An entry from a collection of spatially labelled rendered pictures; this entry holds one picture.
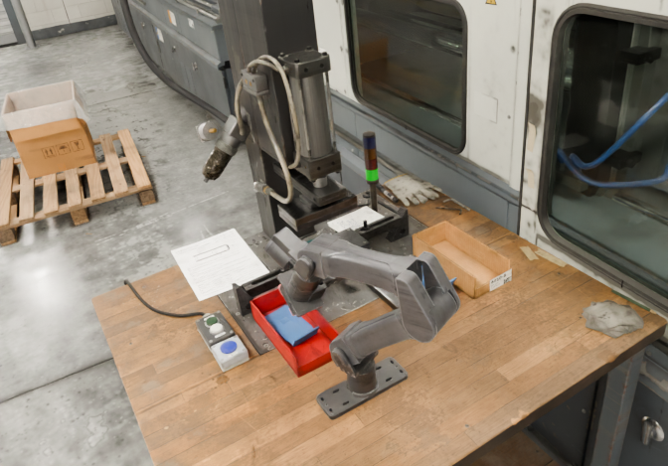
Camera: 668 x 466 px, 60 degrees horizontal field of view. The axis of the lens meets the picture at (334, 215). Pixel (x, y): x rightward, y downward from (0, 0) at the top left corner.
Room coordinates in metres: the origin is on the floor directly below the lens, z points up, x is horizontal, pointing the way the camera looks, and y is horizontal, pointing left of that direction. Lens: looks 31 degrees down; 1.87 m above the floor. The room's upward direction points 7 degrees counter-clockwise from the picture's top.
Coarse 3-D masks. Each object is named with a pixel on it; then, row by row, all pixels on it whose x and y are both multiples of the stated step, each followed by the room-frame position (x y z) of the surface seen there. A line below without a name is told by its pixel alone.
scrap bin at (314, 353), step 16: (256, 304) 1.16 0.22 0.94; (272, 304) 1.18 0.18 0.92; (256, 320) 1.13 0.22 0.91; (320, 320) 1.07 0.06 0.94; (272, 336) 1.04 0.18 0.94; (320, 336) 1.06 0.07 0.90; (336, 336) 1.00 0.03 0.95; (288, 352) 0.97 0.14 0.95; (304, 352) 1.01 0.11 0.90; (320, 352) 1.01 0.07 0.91; (304, 368) 0.95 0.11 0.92
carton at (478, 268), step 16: (448, 224) 1.39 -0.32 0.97; (416, 240) 1.34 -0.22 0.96; (432, 240) 1.38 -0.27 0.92; (448, 240) 1.39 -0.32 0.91; (464, 240) 1.33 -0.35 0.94; (448, 256) 1.32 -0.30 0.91; (464, 256) 1.31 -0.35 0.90; (480, 256) 1.27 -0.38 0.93; (496, 256) 1.22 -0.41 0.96; (448, 272) 1.21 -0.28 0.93; (464, 272) 1.16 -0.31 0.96; (480, 272) 1.23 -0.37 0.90; (496, 272) 1.22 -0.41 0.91; (464, 288) 1.16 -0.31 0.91; (480, 288) 1.14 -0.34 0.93
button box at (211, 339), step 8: (136, 296) 1.31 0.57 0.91; (144, 304) 1.27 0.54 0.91; (160, 312) 1.22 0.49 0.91; (168, 312) 1.22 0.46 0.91; (200, 312) 1.19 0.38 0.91; (216, 312) 1.17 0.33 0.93; (200, 320) 1.14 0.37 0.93; (224, 320) 1.13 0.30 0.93; (200, 328) 1.11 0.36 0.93; (208, 328) 1.11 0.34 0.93; (224, 328) 1.10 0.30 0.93; (232, 328) 1.10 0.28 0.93; (208, 336) 1.08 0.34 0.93; (216, 336) 1.08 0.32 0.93; (224, 336) 1.07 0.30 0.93; (232, 336) 1.08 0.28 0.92; (208, 344) 1.06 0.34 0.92
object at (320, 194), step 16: (304, 176) 1.38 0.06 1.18; (304, 192) 1.31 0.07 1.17; (320, 192) 1.27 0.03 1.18; (336, 192) 1.27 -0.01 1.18; (288, 208) 1.28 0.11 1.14; (304, 208) 1.27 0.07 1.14; (320, 208) 1.26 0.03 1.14; (336, 208) 1.28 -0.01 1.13; (352, 208) 1.30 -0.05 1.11; (288, 224) 1.26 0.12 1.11; (304, 224) 1.23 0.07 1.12
